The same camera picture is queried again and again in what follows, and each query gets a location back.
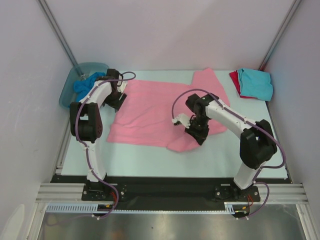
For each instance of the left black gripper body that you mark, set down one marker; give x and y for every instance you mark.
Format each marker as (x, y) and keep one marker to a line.
(113, 98)

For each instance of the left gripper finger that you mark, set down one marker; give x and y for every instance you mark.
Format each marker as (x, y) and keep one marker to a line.
(112, 104)
(120, 102)

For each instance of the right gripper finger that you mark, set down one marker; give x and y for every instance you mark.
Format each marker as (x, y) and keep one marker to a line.
(203, 135)
(195, 135)

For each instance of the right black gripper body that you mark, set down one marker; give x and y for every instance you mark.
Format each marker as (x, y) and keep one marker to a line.
(198, 133)

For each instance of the pink t shirt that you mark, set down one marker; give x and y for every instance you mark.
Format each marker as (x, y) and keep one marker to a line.
(145, 117)

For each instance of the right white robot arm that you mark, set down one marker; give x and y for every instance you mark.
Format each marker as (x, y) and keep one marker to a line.
(257, 143)

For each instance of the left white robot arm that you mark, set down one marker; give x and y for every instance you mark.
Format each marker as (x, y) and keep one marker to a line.
(87, 127)

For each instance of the crumpled blue t shirt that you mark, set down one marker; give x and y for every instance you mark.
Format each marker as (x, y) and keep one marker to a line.
(83, 87)

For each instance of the translucent blue plastic bin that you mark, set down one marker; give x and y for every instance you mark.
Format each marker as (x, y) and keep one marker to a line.
(79, 72)

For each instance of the folded red t shirt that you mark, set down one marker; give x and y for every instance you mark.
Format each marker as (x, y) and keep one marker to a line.
(234, 77)

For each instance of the folded light blue t shirt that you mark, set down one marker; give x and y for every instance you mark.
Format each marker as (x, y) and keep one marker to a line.
(255, 84)

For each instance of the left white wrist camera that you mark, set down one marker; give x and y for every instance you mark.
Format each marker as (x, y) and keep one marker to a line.
(121, 85)

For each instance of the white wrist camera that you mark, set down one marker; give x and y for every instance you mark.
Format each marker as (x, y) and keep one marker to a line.
(121, 85)
(182, 119)

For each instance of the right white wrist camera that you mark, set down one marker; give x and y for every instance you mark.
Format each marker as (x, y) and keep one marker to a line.
(182, 119)

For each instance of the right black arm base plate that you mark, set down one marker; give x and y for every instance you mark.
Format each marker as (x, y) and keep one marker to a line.
(232, 193)

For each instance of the slotted cable duct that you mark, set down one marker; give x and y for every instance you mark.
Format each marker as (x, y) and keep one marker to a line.
(103, 208)

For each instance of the right aluminium corner post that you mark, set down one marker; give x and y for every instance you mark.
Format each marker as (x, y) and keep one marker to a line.
(293, 9)

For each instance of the aluminium corner post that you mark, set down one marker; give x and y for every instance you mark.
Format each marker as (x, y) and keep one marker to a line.
(45, 8)
(293, 9)

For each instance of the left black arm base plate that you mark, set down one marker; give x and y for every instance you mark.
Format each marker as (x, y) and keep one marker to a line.
(97, 192)

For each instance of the aluminium front rail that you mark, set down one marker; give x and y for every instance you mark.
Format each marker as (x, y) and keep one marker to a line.
(72, 192)

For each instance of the left aluminium corner post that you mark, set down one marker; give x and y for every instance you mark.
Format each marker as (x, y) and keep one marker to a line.
(45, 8)

